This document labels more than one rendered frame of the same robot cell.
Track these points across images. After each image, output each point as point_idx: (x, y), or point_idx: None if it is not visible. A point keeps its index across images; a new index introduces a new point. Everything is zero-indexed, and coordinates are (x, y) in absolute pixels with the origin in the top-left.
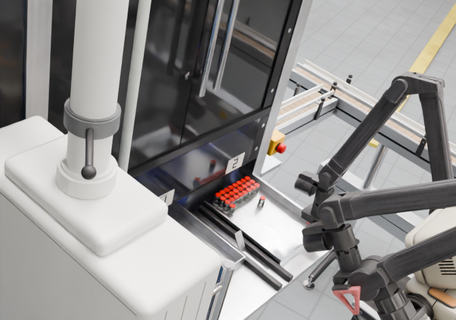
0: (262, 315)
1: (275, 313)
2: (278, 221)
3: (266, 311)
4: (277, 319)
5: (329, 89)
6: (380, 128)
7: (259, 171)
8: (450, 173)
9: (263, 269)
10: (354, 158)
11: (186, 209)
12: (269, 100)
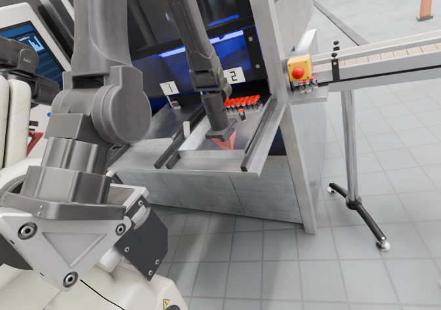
0: (356, 261)
1: (371, 270)
2: (236, 133)
3: (363, 262)
4: (365, 275)
5: None
6: None
7: (284, 96)
8: (77, 22)
9: (167, 151)
10: (188, 46)
11: (200, 104)
12: (245, 8)
